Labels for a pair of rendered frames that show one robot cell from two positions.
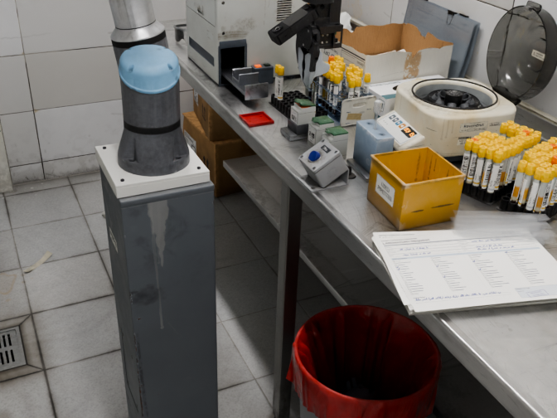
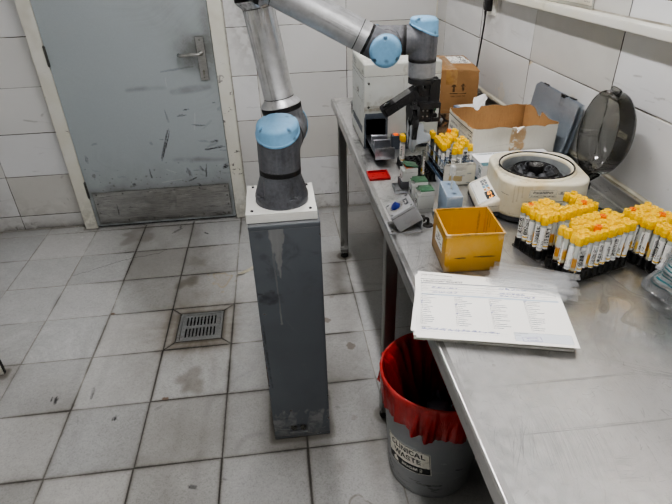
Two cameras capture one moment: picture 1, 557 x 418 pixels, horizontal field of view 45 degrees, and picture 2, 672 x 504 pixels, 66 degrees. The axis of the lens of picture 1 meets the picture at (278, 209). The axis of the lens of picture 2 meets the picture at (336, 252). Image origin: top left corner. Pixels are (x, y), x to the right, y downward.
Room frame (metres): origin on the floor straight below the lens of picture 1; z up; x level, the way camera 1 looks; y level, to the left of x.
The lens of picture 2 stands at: (0.05, -0.34, 1.54)
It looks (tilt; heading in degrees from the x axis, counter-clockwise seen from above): 31 degrees down; 20
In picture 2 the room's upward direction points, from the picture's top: 2 degrees counter-clockwise
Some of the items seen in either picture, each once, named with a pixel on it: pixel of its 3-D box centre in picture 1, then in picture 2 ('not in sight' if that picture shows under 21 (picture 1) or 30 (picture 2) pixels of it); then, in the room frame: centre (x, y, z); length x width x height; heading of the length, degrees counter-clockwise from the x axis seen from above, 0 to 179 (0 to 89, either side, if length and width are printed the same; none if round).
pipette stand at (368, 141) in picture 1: (372, 150); (449, 206); (1.31, -0.20, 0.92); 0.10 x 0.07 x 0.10; 21
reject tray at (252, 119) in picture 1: (256, 119); (378, 175); (1.57, 0.06, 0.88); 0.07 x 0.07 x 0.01; 26
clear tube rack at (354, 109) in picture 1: (338, 97); (449, 162); (1.66, -0.15, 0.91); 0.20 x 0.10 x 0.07; 26
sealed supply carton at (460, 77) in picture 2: not in sight; (444, 82); (2.47, 0.01, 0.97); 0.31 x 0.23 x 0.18; 20
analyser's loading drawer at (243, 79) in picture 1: (242, 76); (379, 142); (1.76, 0.11, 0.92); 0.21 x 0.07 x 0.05; 26
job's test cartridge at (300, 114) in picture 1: (302, 117); (408, 175); (1.49, -0.05, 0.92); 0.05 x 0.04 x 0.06; 116
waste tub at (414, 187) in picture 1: (414, 187); (465, 238); (1.15, -0.26, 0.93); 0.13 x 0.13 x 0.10; 22
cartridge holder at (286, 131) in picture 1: (302, 127); (408, 184); (1.49, -0.05, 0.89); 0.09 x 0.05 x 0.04; 116
